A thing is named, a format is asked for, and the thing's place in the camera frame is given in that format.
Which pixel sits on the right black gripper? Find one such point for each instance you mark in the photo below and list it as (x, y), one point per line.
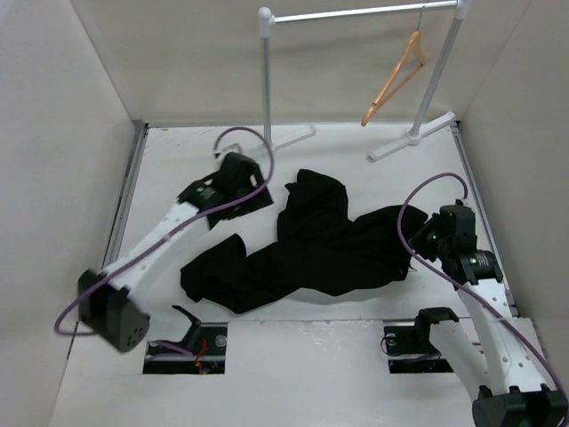
(417, 239)

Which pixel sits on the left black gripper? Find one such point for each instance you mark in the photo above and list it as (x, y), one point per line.
(257, 201)

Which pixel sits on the black trousers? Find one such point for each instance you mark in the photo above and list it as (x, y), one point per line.
(317, 247)

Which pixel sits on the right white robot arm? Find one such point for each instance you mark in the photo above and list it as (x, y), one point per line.
(500, 374)

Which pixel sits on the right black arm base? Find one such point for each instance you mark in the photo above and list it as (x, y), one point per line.
(407, 355)

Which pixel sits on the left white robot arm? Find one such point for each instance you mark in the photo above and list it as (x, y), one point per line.
(110, 301)

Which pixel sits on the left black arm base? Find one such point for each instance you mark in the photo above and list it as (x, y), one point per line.
(182, 344)

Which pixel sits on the wooden clothes hanger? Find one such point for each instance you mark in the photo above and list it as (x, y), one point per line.
(412, 60)

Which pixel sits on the right metal table rail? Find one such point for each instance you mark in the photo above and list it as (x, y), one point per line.
(455, 129)

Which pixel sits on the metal table rail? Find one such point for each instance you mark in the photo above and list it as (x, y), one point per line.
(126, 194)
(455, 129)

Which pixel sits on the left metal table rail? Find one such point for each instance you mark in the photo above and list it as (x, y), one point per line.
(126, 194)

